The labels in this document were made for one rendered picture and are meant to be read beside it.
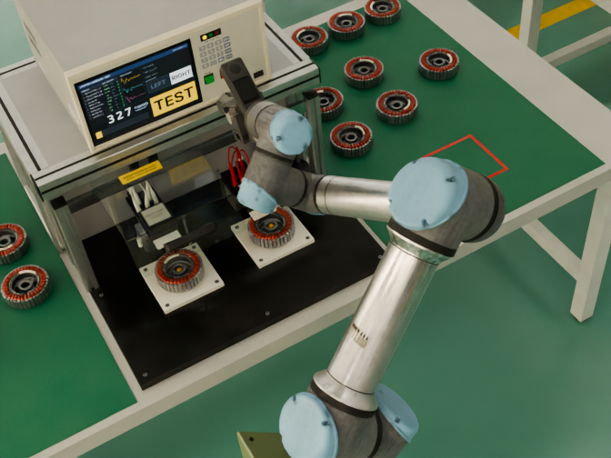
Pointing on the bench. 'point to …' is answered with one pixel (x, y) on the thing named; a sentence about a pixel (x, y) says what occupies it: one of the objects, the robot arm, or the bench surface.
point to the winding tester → (141, 45)
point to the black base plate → (245, 286)
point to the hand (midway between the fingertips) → (225, 94)
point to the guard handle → (190, 236)
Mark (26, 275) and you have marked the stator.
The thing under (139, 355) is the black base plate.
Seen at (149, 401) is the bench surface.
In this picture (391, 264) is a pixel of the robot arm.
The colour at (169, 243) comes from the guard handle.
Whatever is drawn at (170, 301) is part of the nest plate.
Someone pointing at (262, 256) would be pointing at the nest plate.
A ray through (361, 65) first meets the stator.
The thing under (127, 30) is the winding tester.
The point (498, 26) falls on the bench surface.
